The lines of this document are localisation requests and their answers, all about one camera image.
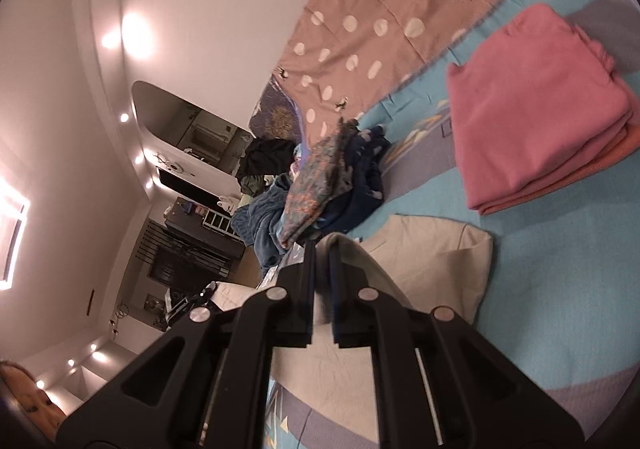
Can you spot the person's face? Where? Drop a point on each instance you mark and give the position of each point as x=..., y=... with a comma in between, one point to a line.
x=30, y=404

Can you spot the dark cabinet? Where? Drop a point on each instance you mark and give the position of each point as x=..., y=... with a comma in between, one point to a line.
x=200, y=239

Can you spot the folded coral garment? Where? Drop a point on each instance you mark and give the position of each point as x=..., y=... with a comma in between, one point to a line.
x=590, y=169

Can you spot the beige long-sleeve shirt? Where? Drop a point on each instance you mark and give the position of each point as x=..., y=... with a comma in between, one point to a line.
x=430, y=259

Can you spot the folded navy garment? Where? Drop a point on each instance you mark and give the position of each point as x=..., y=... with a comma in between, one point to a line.
x=367, y=179

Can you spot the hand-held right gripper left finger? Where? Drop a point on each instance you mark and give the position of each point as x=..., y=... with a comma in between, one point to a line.
x=300, y=299

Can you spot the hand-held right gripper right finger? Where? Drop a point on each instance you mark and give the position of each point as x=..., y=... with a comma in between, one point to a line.
x=345, y=309

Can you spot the folded pink garment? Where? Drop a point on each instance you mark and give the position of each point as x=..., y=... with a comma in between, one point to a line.
x=530, y=104

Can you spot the folded floral garment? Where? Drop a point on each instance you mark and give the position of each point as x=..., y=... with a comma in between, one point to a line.
x=312, y=189

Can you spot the teal fleece blanket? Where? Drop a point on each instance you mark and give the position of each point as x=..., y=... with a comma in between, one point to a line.
x=260, y=224

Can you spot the navy gold patterned cover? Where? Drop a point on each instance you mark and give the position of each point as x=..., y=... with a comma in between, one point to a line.
x=275, y=116

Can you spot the pile of dark clothes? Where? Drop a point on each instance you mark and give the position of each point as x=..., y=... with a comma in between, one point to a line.
x=265, y=156

